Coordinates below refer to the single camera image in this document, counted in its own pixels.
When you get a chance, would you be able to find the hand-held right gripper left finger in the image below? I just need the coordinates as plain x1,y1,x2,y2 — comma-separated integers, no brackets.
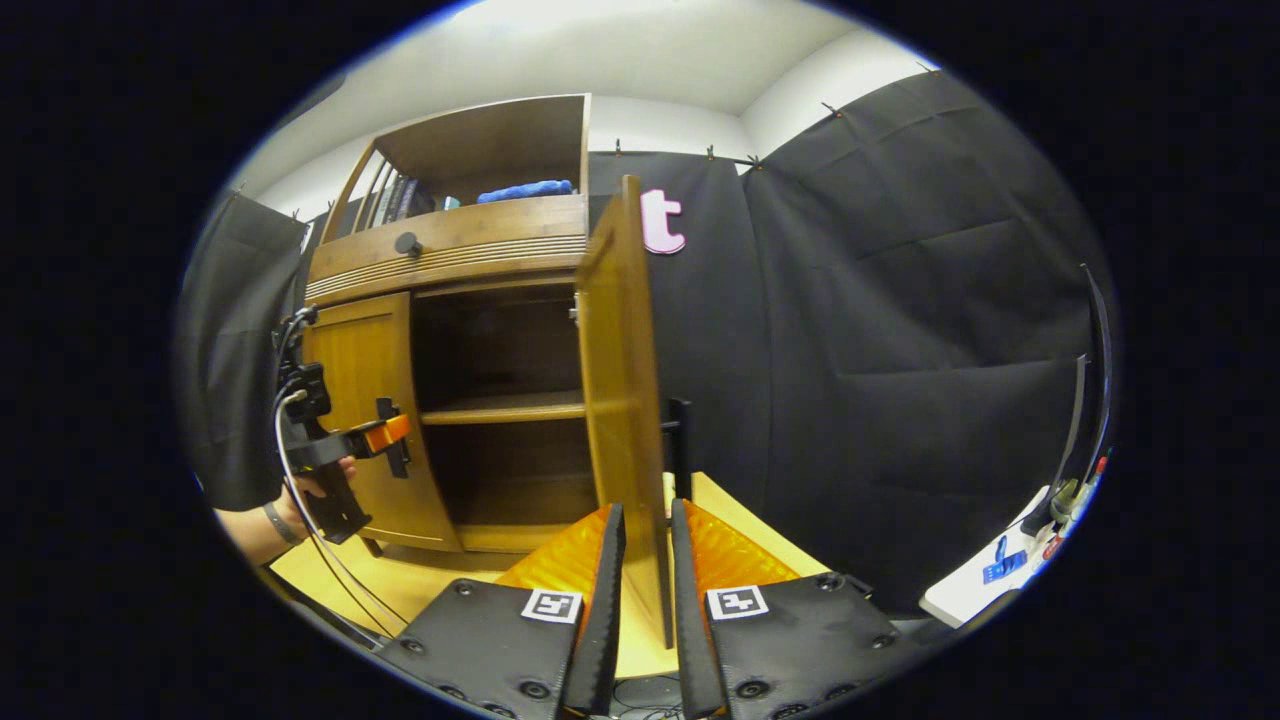
378,503,627,719

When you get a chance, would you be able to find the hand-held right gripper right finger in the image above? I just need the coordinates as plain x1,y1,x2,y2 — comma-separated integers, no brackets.
670,498,926,720

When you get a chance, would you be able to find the black door handle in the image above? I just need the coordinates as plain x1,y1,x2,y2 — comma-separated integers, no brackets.
665,398,693,501
376,398,412,479

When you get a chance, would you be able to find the wooden shoe cabinet door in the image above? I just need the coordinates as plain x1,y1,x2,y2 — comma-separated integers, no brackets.
575,175,673,649
300,292,463,553

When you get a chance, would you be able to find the wooden double-door shoe cabinet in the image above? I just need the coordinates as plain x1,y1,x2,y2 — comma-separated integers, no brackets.
300,93,601,556

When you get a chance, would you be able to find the wooden inner shelf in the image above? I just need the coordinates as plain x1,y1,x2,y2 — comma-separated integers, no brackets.
420,390,589,426

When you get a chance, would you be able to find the grey wristband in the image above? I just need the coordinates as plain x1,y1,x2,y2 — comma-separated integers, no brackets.
263,500,304,547

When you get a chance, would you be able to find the ribbed wooden drawer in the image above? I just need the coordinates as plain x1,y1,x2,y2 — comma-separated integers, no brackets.
305,193,589,306

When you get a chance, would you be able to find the blue folded towel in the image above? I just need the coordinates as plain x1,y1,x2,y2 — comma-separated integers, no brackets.
477,179,575,205

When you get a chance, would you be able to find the white side table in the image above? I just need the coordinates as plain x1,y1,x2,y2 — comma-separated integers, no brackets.
920,485,1076,629

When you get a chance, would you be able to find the small blue plastic tool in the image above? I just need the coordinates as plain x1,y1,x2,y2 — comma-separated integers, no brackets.
982,535,1029,584

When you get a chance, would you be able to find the thin gripper cable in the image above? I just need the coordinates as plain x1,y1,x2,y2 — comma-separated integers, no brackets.
272,305,411,641

